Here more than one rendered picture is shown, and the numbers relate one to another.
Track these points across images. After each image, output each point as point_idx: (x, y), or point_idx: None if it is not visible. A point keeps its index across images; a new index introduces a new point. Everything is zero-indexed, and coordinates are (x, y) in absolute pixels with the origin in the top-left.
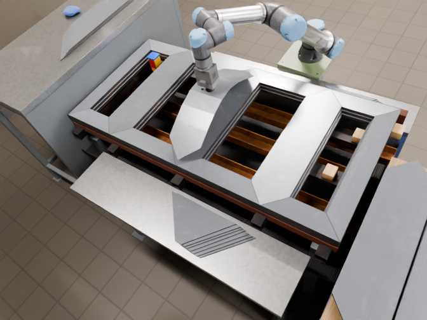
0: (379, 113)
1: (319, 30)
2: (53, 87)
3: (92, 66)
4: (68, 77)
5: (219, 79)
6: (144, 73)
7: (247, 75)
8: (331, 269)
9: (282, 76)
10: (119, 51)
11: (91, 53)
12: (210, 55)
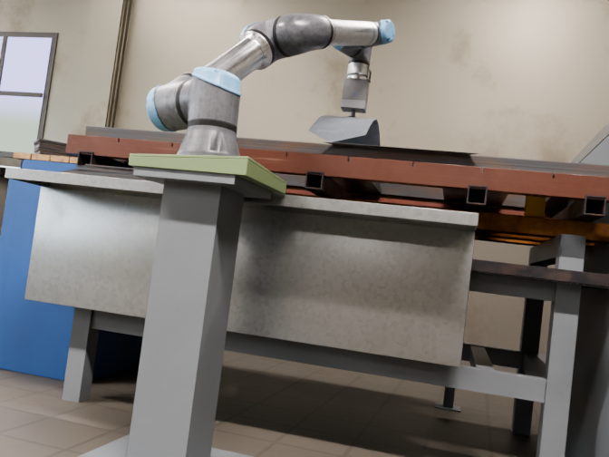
0: None
1: (209, 63)
2: (579, 157)
3: (594, 160)
4: (584, 154)
5: (341, 103)
6: (567, 216)
7: (318, 128)
8: None
9: (264, 139)
10: (607, 160)
11: (597, 136)
12: (348, 64)
